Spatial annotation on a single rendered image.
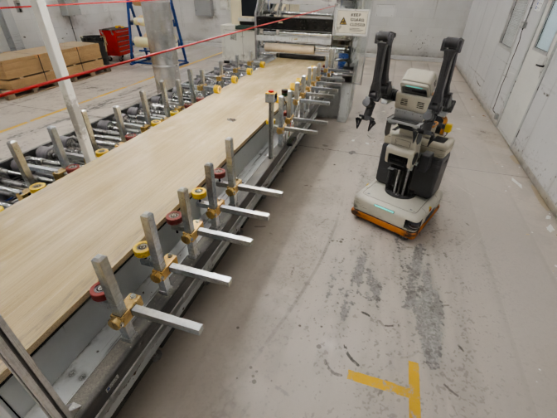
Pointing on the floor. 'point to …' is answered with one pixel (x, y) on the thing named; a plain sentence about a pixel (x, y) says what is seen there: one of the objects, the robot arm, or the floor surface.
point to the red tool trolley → (116, 41)
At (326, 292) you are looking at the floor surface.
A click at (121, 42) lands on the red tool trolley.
